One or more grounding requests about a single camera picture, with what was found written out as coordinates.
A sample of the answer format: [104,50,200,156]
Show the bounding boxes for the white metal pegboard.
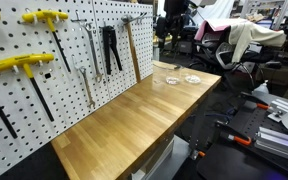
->
[0,0,155,180]

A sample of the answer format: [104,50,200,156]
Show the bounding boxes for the metal single pegboard hook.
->
[70,9,89,25]

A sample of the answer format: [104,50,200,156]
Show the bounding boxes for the metal double pegboard hook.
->
[129,11,149,25]

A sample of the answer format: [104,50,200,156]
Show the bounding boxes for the wooden lamp stand black head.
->
[155,0,189,48]

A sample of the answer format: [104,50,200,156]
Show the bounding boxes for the black perforated breadboard table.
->
[196,92,288,180]

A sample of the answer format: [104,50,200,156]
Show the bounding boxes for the small steel combination wrench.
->
[78,66,97,110]

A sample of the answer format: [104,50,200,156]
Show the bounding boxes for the white plastic bottle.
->
[251,79,270,96]

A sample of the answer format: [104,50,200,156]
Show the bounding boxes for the black clamp orange handle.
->
[188,99,207,162]
[214,120,253,147]
[240,91,272,111]

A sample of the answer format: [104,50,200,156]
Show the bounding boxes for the medium yellow T-handle hex key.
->
[21,9,73,74]

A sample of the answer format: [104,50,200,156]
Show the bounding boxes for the large steel combination wrench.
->
[83,21,104,83]

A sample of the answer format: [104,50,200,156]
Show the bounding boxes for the short aluminium extrusion piece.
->
[266,98,288,124]

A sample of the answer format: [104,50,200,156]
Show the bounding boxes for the pink cloth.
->
[194,17,249,42]

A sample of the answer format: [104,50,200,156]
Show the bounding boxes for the black pliers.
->
[101,24,124,76]

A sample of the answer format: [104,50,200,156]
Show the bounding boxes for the wooden handle hammer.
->
[120,13,143,84]

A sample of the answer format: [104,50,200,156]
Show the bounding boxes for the black office chair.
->
[188,24,262,88]

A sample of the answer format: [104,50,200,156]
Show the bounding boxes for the long aluminium extrusion stack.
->
[253,126,288,166]

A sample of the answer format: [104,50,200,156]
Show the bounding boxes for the short yellow T-handle hex key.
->
[0,52,56,123]

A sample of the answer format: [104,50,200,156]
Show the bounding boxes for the beige cloth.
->
[228,20,287,64]

